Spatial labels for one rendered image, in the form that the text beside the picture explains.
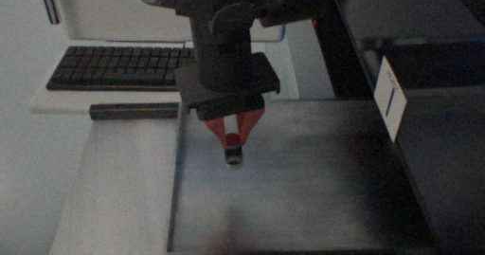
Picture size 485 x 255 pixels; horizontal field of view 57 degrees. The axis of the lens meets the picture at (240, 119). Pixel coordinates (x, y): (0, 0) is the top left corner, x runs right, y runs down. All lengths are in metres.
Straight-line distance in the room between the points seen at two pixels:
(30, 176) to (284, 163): 1.46
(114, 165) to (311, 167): 0.28
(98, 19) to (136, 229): 0.58
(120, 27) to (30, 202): 1.01
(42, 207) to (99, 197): 1.23
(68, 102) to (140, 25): 0.24
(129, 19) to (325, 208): 0.63
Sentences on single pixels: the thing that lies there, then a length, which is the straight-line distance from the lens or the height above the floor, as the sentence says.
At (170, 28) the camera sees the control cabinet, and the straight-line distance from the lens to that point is 1.02.
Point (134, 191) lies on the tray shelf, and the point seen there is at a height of 0.88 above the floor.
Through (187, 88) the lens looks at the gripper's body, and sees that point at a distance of 0.46.
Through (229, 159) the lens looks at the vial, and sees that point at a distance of 0.55.
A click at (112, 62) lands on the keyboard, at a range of 0.96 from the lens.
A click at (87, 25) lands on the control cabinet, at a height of 0.85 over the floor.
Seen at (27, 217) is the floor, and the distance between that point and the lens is 1.84.
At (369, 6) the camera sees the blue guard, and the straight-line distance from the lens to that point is 0.62.
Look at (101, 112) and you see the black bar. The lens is 0.72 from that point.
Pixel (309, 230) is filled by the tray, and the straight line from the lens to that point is 0.57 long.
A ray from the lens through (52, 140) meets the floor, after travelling 2.10.
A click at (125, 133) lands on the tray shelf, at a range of 0.70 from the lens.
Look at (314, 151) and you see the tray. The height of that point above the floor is 0.88.
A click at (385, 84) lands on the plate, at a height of 1.03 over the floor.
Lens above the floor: 1.34
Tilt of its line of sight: 41 degrees down
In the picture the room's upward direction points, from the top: straight up
